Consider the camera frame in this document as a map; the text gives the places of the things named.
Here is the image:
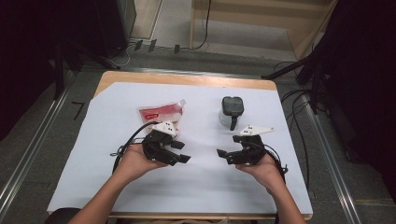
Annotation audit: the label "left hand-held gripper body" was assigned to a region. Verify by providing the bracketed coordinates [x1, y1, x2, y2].
[142, 120, 180, 166]

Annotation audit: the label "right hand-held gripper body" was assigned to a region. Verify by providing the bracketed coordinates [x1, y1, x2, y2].
[228, 124, 276, 166]

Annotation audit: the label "red and white refill pouch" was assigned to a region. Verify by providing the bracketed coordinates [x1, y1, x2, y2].
[137, 98, 188, 134]

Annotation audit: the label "clear jar with black lid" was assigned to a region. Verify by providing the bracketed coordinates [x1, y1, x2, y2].
[218, 96, 245, 132]

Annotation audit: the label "person's right hand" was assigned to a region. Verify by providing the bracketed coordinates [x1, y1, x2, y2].
[235, 153, 286, 196]

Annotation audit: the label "person's left hand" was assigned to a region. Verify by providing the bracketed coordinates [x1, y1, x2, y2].
[113, 143, 169, 185]

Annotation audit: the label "white paper sheet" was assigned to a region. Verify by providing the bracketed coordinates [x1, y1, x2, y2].
[46, 81, 314, 216]

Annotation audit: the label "wooden table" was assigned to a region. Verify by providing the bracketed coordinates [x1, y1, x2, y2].
[46, 70, 314, 221]

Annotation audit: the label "black tripod stand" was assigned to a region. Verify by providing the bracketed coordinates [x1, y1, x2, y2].
[52, 36, 120, 101]
[261, 49, 331, 116]

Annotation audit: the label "person's dark clothing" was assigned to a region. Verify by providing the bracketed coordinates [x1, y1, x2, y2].
[45, 207, 82, 224]

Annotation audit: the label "black cabinet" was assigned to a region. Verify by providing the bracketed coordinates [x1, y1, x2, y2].
[92, 0, 137, 59]

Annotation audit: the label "left hand-held gripper cable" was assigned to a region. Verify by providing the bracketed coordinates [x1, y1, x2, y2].
[110, 120, 160, 175]

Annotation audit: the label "hand-held gripper cable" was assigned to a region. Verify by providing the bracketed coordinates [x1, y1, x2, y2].
[262, 143, 289, 185]
[110, 120, 160, 175]

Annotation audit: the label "right hand-held gripper cable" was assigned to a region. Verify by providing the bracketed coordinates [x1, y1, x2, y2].
[262, 143, 289, 185]

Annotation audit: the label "black floor cables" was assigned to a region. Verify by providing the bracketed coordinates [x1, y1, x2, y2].
[274, 60, 312, 190]

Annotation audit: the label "metal floor rail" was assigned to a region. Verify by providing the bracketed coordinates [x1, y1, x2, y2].
[0, 87, 71, 218]
[303, 92, 362, 224]

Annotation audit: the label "white floor cable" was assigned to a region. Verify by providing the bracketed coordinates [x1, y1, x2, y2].
[120, 43, 135, 68]

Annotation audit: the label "black hanging cable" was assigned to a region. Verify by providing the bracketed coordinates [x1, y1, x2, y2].
[188, 0, 213, 51]

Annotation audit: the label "light wooden shelf frame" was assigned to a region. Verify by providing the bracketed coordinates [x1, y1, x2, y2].
[190, 0, 339, 62]

